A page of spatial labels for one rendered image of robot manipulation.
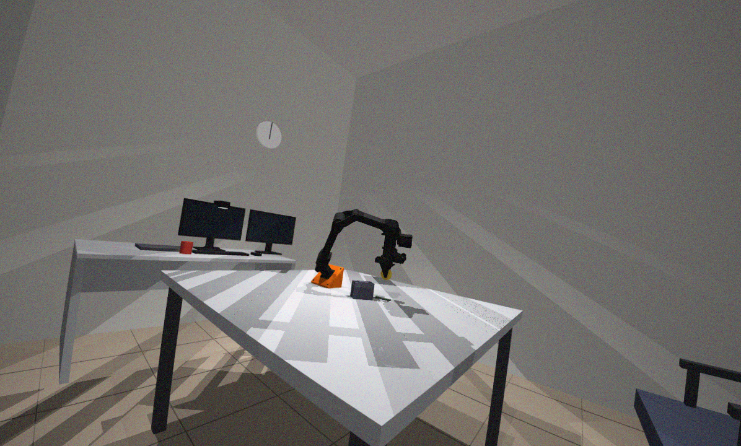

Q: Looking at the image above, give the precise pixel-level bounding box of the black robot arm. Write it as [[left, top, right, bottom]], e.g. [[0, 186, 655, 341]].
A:
[[314, 209, 413, 279]]

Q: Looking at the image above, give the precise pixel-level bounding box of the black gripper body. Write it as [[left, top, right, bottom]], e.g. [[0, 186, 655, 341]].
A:
[[375, 245, 398, 265]]

